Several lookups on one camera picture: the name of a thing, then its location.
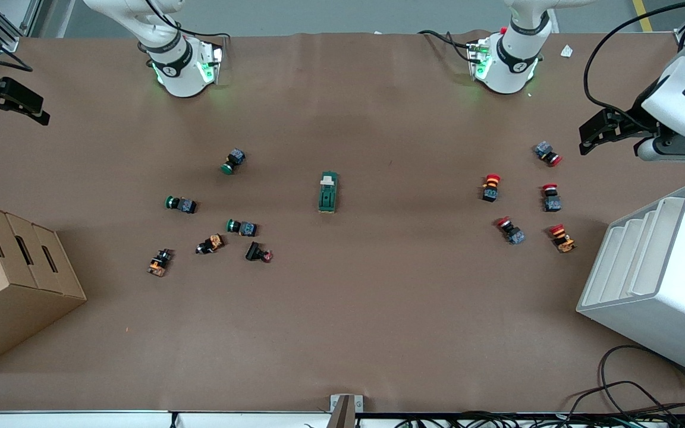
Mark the left arm base connector plate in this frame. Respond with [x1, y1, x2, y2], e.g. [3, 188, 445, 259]
[467, 39, 492, 81]

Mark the right arm base connector plate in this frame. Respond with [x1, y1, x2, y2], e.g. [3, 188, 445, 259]
[199, 42, 224, 85]

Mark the red mushroom button grey block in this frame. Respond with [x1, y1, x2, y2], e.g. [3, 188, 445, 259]
[542, 184, 563, 213]
[495, 216, 526, 246]
[534, 141, 563, 167]

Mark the red mushroom button orange block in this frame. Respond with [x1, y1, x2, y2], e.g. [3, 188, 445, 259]
[549, 224, 577, 254]

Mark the white stepped organizer box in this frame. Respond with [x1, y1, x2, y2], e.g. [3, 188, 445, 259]
[576, 184, 685, 382]

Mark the black button orange contact block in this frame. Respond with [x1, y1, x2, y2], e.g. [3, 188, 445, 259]
[147, 248, 174, 278]
[195, 234, 225, 255]

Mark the brown cardboard box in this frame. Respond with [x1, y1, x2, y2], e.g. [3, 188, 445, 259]
[0, 198, 87, 374]

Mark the black red indicator button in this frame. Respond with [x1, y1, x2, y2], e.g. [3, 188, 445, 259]
[245, 241, 274, 263]

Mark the red emergency button yellow ring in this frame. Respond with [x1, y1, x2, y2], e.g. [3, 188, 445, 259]
[481, 174, 502, 203]

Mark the green push button switch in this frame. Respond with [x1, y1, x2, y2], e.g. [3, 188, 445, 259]
[226, 218, 258, 237]
[221, 148, 246, 175]
[165, 195, 198, 215]

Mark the black left arm base cable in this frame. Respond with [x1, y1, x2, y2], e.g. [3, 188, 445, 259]
[419, 29, 480, 63]

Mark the black looped cable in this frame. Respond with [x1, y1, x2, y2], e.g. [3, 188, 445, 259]
[568, 345, 685, 428]

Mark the black cable bundle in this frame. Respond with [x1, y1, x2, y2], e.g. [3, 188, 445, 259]
[396, 404, 685, 428]

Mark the white table edge rail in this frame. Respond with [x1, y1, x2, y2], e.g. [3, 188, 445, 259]
[0, 410, 331, 428]

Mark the grey metal table bracket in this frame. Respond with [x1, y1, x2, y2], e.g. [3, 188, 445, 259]
[330, 394, 364, 428]

